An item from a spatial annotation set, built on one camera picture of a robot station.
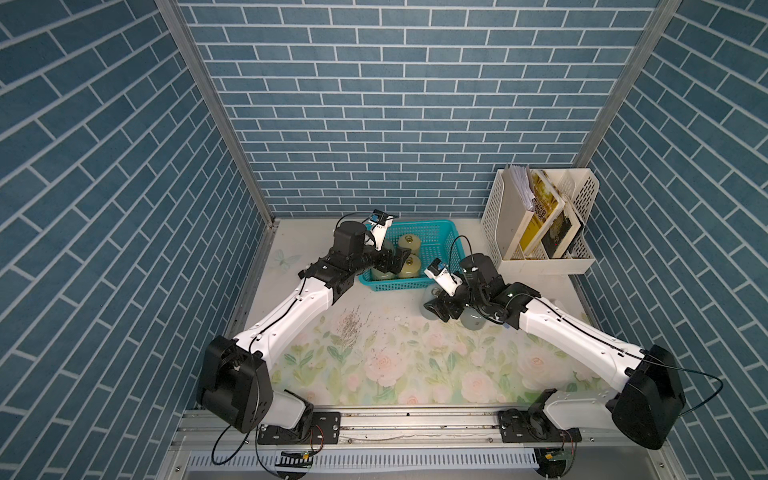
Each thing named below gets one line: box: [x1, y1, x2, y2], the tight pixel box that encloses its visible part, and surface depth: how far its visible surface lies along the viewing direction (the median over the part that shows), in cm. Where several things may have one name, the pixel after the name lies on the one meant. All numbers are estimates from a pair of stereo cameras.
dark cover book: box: [540, 202, 581, 259], surface depth 96 cm
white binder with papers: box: [495, 164, 535, 261], surface depth 92 cm
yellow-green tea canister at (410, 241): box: [398, 233, 421, 254], surface depth 104 cm
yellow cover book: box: [519, 170, 565, 255], surface depth 98 cm
